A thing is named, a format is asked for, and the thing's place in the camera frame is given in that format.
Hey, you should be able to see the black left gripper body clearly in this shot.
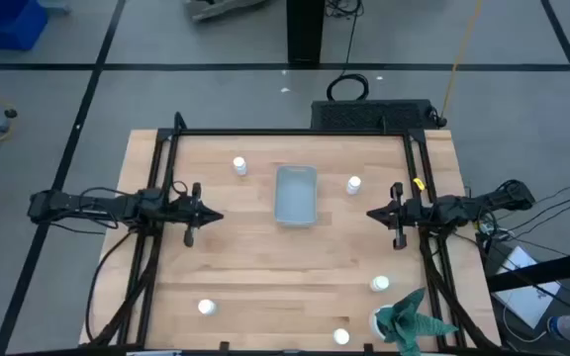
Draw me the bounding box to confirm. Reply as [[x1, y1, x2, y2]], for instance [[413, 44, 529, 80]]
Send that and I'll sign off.
[[165, 181, 203, 248]]

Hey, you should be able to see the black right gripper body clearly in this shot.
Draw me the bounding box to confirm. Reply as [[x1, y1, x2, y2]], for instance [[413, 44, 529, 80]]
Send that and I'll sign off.
[[389, 181, 434, 251]]

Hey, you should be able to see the grey plastic basket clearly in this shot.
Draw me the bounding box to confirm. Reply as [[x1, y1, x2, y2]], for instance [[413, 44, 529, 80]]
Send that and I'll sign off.
[[273, 164, 319, 228]]

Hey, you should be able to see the black perforated computer box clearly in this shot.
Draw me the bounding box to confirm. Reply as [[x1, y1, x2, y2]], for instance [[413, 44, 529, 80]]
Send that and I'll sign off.
[[310, 99, 437, 132]]

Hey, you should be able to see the black bar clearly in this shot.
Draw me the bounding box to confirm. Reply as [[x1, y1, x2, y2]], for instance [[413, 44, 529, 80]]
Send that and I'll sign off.
[[486, 245, 570, 293]]

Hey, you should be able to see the white laptop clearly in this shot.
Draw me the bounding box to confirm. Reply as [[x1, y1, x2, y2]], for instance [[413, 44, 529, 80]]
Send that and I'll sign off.
[[492, 245, 562, 330]]

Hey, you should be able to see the grey equipment base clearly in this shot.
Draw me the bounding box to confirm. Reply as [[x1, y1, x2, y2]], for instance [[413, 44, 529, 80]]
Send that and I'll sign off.
[[183, 0, 269, 22]]

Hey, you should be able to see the blue plastic bin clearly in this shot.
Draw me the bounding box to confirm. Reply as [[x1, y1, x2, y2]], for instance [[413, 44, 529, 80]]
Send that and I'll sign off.
[[0, 0, 49, 51]]

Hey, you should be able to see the black aluminium table frame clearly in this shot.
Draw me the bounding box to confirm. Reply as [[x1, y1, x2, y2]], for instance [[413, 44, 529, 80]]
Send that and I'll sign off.
[[79, 111, 504, 356]]

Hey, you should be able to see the black hanging cable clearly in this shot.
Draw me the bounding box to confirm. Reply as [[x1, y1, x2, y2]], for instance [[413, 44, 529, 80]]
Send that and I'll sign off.
[[325, 0, 370, 103]]

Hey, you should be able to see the yellow hanging cable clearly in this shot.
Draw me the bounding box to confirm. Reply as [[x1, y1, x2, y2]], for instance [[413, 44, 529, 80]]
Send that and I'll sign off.
[[440, 0, 485, 123]]

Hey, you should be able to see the black upright post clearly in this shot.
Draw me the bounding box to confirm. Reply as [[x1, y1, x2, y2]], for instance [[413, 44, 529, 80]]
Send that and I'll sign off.
[[286, 0, 327, 65]]

